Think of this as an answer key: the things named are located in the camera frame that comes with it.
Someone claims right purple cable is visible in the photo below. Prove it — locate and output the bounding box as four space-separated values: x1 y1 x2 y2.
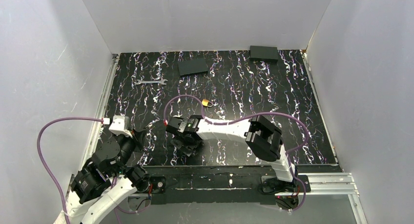
163 94 311 213

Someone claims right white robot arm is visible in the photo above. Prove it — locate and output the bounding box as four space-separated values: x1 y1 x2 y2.
165 115 297 192

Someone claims silver open-end wrench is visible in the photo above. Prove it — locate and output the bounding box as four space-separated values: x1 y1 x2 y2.
135 79 168 85

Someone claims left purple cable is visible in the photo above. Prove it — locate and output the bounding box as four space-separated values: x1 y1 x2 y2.
36 117 107 224

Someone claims black flat plate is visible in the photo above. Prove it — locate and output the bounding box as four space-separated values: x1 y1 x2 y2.
178 59 209 76

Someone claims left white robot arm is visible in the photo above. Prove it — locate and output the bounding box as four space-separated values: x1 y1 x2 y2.
55 115 151 224

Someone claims aluminium frame rail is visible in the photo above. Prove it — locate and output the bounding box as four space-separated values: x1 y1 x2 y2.
66 54 119 197

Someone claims black rectangular box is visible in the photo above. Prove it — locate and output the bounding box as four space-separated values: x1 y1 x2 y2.
249 45 280 62

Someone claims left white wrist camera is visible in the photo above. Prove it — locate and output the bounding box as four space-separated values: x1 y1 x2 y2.
102 115 132 138

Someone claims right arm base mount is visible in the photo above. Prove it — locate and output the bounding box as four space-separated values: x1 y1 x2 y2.
258 175 311 214

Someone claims small brass padlock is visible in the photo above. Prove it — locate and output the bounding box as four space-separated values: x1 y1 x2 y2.
201 99 213 108

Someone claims purple cable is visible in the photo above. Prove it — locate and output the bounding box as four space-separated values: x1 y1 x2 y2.
36 117 107 224
163 94 311 213

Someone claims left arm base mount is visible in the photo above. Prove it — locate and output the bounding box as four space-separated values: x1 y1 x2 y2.
127 175 167 213

